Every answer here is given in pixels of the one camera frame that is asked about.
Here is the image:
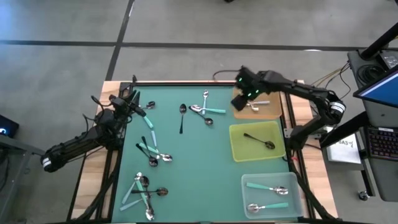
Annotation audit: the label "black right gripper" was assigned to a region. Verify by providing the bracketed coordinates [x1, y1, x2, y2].
[231, 65, 270, 112]

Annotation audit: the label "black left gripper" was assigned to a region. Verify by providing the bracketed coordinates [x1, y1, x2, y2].
[107, 90, 147, 125]

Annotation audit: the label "clear plastic bin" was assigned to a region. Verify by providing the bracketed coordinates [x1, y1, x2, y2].
[241, 172, 305, 220]

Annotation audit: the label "yellow plastic bin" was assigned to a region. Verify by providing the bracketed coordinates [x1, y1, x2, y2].
[228, 120, 287, 163]

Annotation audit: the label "green table mat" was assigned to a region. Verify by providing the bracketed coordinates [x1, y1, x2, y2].
[111, 84, 295, 223]

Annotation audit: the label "black diagonal support beam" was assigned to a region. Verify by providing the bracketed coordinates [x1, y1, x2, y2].
[319, 111, 369, 149]

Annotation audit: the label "white paper sheet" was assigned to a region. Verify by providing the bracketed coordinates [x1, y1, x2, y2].
[326, 133, 361, 165]

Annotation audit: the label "black device with blue light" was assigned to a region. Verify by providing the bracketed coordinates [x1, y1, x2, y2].
[0, 113, 20, 139]

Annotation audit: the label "blue-screen computer monitor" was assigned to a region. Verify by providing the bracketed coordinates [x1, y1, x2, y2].
[353, 67, 398, 109]

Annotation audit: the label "grey side table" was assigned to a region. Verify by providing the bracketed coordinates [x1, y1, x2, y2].
[0, 133, 46, 224]

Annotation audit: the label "black keyboard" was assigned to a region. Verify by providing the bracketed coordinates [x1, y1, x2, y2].
[366, 126, 398, 162]

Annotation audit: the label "black power box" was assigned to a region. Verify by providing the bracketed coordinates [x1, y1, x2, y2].
[377, 49, 398, 70]

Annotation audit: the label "grey equipment cart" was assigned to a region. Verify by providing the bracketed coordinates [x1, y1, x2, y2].
[346, 48, 398, 203]

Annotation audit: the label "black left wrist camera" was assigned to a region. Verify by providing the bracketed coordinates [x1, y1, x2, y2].
[109, 95, 126, 108]

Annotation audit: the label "dark red cable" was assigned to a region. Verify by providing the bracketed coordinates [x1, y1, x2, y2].
[213, 69, 240, 82]

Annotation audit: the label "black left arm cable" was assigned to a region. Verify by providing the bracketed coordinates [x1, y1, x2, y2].
[81, 95, 108, 131]

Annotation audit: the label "black aluminium table frame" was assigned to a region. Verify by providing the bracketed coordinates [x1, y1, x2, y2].
[67, 74, 341, 224]

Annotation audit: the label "yellow and black cables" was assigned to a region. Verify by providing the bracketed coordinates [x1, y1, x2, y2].
[310, 62, 352, 91]

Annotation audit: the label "coiled black cable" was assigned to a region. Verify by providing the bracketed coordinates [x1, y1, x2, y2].
[356, 63, 384, 84]

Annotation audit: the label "black diagonal camera post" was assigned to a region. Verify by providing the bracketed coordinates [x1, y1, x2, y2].
[360, 22, 398, 60]

